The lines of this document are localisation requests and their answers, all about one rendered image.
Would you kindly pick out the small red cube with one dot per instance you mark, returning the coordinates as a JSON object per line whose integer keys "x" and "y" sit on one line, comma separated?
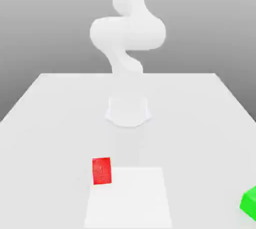
{"x": 101, "y": 171}

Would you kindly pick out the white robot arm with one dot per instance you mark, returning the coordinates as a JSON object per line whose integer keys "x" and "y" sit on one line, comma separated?
{"x": 128, "y": 33}

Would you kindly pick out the small green cube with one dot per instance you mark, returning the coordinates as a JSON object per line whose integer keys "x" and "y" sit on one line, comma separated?
{"x": 249, "y": 203}

